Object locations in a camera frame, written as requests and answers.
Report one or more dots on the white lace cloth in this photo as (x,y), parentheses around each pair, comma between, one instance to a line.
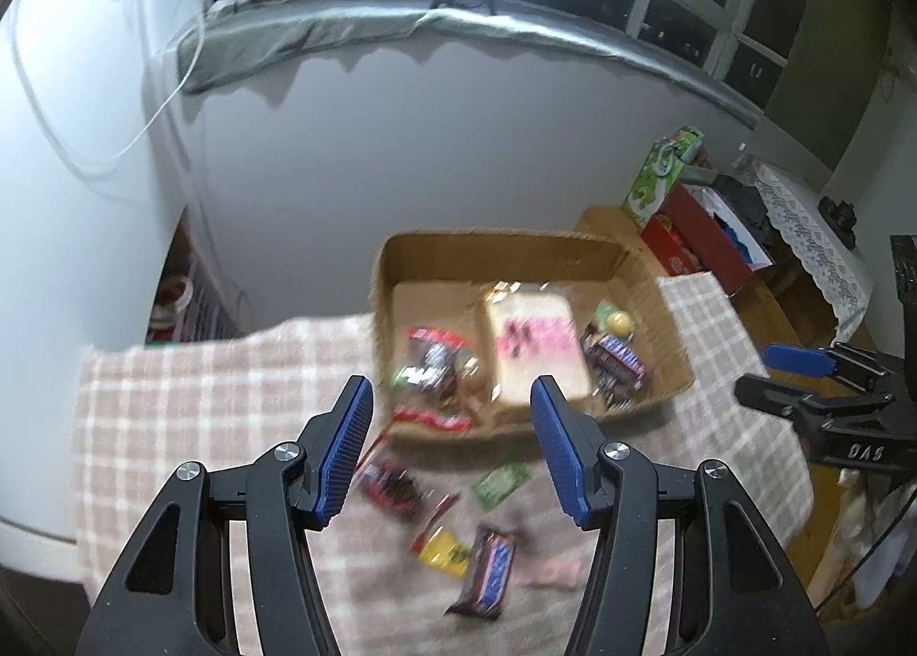
(840,275)

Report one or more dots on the grey windowsill cloth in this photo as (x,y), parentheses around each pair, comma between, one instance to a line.
(236,45)

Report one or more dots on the red yellow candy packet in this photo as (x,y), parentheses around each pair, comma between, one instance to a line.
(441,550)

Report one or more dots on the Snickers bar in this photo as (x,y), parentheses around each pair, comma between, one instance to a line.
(483,592)
(618,374)

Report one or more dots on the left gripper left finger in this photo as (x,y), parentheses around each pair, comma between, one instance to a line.
(170,591)

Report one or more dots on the green tissue box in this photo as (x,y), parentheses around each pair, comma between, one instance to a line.
(660,172)

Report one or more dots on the packaged toast bread slice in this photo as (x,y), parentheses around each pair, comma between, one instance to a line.
(534,334)

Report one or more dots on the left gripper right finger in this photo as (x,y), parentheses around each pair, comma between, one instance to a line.
(734,589)

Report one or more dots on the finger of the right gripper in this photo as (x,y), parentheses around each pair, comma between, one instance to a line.
(802,360)
(810,411)

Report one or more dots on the dark candy red wrapper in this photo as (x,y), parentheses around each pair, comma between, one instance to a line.
(391,486)
(454,413)

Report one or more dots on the green candy packet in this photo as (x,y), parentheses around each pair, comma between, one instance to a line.
(498,485)

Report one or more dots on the cardboard tray box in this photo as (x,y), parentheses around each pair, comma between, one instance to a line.
(464,322)

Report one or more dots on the red shoe box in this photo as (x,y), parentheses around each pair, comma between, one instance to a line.
(697,231)

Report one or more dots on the yellow jelly cup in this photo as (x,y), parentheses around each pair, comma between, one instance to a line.
(618,323)

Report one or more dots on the black snack bar packet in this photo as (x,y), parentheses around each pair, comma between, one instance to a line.
(437,364)

